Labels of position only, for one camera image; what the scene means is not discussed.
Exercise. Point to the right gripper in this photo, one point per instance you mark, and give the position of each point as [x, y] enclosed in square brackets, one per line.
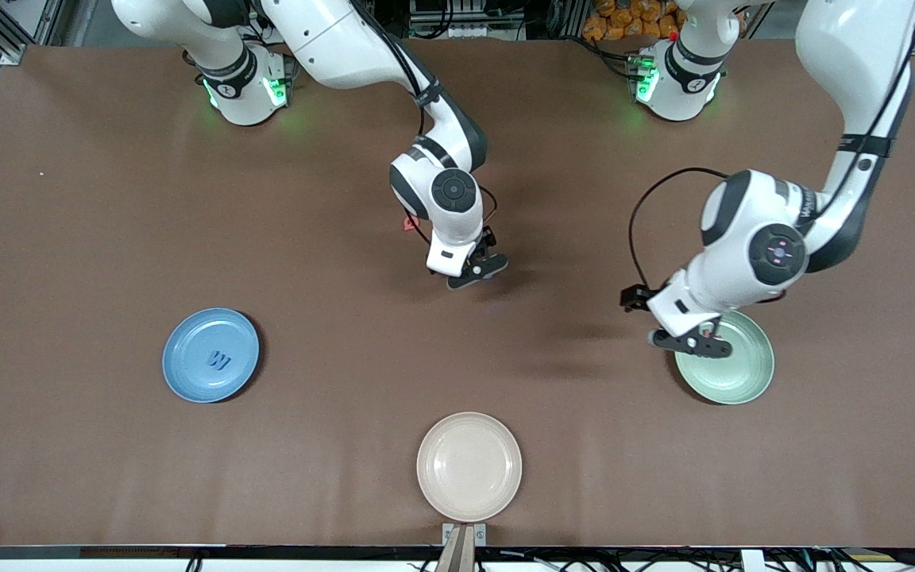
[489, 240]

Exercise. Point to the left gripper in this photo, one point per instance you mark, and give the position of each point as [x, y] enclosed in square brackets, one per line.
[634, 298]

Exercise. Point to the blue foam uppercase W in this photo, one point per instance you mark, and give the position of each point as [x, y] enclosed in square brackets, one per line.
[219, 361]

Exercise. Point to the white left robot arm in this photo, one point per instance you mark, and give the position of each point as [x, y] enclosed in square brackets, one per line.
[855, 48]

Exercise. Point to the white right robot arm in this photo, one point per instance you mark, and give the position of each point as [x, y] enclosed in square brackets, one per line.
[346, 40]

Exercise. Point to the green plate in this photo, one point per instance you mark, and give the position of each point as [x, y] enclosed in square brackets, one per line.
[743, 373]

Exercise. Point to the beige plate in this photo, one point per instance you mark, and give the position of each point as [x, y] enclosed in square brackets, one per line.
[469, 466]

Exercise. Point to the blue plate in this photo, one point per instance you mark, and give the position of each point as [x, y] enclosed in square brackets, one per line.
[195, 349]

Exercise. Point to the bag of orange items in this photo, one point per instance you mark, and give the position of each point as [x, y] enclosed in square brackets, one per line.
[624, 20]

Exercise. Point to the brown table cover sheet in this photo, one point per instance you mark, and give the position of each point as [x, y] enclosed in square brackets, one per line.
[108, 477]

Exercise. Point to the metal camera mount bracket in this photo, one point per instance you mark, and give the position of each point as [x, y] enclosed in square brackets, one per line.
[464, 548]

